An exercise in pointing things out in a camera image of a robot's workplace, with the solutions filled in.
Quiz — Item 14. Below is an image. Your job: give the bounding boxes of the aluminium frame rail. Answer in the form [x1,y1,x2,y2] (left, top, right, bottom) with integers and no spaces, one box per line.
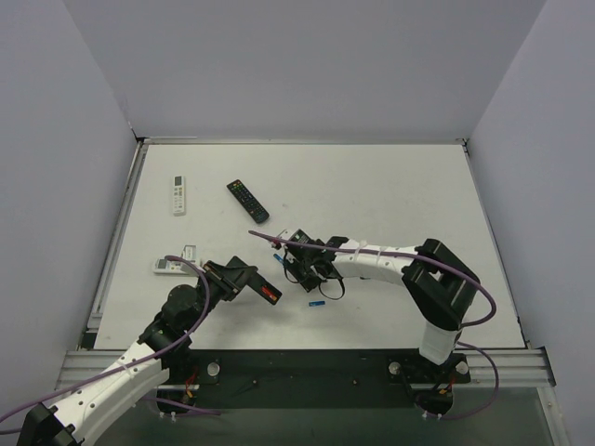
[56,348,557,389]

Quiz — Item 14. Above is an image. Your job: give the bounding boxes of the white air conditioner remote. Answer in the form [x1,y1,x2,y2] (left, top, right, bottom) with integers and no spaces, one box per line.
[171,176,186,216]

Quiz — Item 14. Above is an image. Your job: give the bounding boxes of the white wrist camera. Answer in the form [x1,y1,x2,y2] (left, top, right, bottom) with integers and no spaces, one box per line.
[180,244,198,263]
[277,229,311,243]

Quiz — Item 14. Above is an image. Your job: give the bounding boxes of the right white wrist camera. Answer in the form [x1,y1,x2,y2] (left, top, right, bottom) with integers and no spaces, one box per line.
[277,229,311,243]

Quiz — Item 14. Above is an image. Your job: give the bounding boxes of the white remote lying sideways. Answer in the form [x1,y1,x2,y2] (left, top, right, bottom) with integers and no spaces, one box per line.
[152,257,193,276]

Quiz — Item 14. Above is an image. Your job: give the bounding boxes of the red orange battery top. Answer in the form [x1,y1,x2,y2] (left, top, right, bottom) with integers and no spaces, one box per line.
[261,287,277,300]

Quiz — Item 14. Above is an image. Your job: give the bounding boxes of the black TV remote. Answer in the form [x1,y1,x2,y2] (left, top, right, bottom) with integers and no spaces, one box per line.
[227,179,270,224]

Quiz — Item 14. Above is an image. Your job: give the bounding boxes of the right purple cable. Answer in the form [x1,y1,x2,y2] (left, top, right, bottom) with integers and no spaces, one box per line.
[248,229,501,422]

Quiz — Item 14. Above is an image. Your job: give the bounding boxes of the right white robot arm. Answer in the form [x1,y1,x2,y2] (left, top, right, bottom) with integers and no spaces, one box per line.
[276,230,479,365]

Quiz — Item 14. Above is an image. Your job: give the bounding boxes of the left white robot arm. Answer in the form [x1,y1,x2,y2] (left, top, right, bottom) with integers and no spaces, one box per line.
[17,258,258,445]

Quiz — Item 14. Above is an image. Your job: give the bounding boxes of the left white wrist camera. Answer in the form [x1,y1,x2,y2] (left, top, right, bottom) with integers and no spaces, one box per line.
[180,244,198,263]

